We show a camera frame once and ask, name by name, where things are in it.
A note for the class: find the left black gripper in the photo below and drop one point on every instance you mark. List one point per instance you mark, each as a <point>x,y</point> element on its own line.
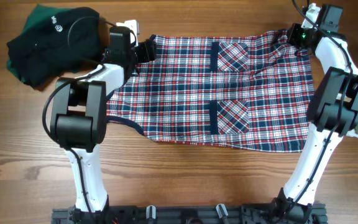
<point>147,50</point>

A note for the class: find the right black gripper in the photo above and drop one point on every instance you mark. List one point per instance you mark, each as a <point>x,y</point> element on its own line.
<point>293,34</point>

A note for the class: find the plaid red navy white garment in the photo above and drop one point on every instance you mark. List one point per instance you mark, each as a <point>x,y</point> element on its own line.
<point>239,92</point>

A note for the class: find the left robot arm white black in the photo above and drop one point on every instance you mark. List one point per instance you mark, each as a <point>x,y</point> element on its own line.
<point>78,119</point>

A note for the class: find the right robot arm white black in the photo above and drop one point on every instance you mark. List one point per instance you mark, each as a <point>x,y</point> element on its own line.
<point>332,112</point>

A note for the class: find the black garment with white logo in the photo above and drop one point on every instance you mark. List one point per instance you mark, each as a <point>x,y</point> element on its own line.
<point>55,45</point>

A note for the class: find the dark green garment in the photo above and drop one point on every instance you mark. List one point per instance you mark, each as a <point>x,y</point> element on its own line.
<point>38,14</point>

